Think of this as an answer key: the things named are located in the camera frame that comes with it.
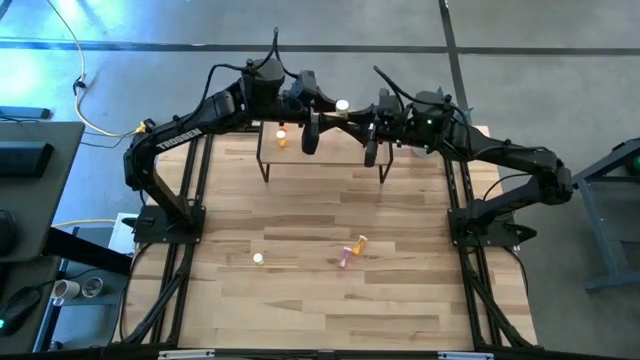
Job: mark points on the dark grey desk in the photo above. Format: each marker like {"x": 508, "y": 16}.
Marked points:
{"x": 62, "y": 134}

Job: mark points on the silver metal bracket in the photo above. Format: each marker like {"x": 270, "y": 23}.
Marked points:
{"x": 186, "y": 354}
{"x": 465, "y": 355}

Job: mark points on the black computer mouse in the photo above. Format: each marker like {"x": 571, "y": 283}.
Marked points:
{"x": 17, "y": 310}

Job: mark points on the black desk beam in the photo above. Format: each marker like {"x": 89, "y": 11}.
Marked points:
{"x": 87, "y": 252}

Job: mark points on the black metal rig frame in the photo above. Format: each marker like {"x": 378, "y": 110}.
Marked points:
{"x": 206, "y": 190}

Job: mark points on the wooden shelf black metal frame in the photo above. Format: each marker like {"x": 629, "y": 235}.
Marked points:
{"x": 342, "y": 150}

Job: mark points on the white box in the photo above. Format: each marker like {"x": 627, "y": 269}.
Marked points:
{"x": 117, "y": 235}

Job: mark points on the black rectangular device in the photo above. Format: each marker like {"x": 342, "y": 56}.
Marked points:
{"x": 25, "y": 159}

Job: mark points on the grey metal stand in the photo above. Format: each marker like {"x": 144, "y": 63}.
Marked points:
{"x": 615, "y": 281}

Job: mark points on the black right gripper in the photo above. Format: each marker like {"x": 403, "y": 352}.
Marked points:
{"x": 420, "y": 130}

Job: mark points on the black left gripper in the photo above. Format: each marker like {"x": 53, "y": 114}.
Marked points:
{"x": 302, "y": 107}

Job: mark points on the white cup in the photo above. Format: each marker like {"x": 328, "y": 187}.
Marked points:
{"x": 66, "y": 289}

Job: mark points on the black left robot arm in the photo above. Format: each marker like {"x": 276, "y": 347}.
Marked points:
{"x": 210, "y": 117}

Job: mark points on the metal cup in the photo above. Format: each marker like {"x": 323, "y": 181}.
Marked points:
{"x": 92, "y": 286}

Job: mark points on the pink pill bottle white cap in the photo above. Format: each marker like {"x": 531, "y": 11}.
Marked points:
{"x": 345, "y": 256}

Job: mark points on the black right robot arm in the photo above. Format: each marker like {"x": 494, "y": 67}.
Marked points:
{"x": 515, "y": 157}

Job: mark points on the black flat bar device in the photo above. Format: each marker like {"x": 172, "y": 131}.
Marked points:
{"x": 25, "y": 112}

